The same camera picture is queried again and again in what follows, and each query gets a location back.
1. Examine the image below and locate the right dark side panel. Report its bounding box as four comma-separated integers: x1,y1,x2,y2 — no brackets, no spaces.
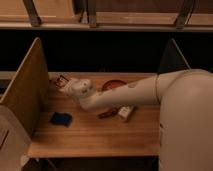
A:
157,39,190,74

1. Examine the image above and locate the blue sponge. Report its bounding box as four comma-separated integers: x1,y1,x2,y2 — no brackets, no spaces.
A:
50,112,72,127

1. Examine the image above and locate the red bowl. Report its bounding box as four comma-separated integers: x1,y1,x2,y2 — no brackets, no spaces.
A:
102,80,125,91

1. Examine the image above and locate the wooden shelf frame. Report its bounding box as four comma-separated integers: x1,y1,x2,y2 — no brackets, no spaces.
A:
0,0,213,33

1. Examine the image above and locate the left wooden side panel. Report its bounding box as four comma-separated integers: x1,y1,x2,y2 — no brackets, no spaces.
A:
0,38,49,141

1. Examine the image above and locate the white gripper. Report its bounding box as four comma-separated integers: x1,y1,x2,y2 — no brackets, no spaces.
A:
65,79,94,98

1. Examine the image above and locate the white tube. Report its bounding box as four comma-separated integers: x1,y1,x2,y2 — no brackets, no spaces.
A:
118,106,134,121

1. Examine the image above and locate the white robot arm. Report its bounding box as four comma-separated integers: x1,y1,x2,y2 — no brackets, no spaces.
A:
64,69,213,171

